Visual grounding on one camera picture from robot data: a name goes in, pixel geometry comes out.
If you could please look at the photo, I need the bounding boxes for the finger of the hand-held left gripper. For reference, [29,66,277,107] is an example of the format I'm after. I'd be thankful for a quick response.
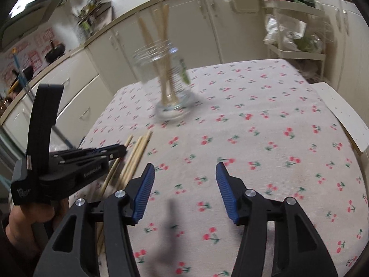
[60,144,128,160]
[66,151,128,166]

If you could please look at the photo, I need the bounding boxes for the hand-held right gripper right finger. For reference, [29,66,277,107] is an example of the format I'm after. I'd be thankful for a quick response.
[216,162,338,277]

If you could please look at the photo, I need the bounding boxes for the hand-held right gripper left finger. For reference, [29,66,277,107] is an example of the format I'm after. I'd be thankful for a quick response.
[33,163,155,277]

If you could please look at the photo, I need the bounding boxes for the pile of wooden chopsticks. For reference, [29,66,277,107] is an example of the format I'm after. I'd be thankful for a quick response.
[96,131,153,257]

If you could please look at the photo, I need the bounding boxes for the clear glass jar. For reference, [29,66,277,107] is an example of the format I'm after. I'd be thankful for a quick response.
[132,41,200,121]

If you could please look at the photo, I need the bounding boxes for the pale single chopstick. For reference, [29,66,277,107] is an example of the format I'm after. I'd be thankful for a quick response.
[153,9,177,104]
[138,17,178,106]

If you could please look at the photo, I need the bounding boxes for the person's left forearm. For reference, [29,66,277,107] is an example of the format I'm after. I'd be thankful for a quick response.
[0,216,44,277]

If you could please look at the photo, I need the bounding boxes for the person's left hand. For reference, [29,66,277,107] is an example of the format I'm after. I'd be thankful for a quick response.
[6,198,70,255]

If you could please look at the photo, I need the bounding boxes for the cherry print tablecloth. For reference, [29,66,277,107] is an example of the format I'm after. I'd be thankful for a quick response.
[77,59,367,277]

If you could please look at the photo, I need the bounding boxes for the white lower kitchen cabinets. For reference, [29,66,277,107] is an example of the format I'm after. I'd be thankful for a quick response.
[0,0,277,151]

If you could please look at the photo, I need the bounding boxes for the black wok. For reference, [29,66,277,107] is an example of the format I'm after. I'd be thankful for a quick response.
[44,39,66,63]
[12,66,36,85]

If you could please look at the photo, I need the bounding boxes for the small white stool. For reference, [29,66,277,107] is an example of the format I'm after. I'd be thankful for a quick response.
[309,81,369,154]

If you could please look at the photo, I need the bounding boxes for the grey range hood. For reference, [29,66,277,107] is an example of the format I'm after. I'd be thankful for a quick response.
[0,0,72,49]

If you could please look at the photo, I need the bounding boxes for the plastic bags in trolley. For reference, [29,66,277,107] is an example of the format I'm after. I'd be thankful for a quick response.
[263,16,325,54]

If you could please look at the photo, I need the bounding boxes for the white trolley rack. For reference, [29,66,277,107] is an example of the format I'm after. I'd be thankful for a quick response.
[262,0,330,82]

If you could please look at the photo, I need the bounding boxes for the white drawer cabinet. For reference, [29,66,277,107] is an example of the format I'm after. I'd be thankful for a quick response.
[307,0,369,93]

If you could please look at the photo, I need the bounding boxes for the blue handled mop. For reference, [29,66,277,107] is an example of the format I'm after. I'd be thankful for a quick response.
[11,48,74,152]

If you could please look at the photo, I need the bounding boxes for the pink wall stickers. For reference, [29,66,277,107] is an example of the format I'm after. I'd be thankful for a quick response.
[0,27,56,81]

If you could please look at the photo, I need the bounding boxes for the wall utensil rack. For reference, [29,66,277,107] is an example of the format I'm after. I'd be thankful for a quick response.
[71,0,112,36]

